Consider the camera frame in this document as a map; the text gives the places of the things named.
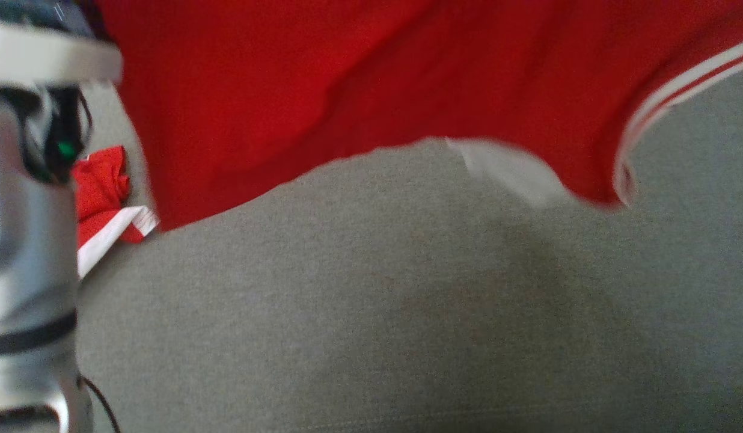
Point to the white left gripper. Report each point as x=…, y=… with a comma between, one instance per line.
x=41, y=57

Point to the red and white jersey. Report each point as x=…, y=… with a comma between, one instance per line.
x=347, y=78

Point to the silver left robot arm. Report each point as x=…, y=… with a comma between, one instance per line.
x=29, y=270

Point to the grey fabric sofa seat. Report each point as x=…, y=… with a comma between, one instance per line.
x=407, y=300

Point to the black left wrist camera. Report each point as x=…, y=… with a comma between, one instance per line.
x=41, y=12

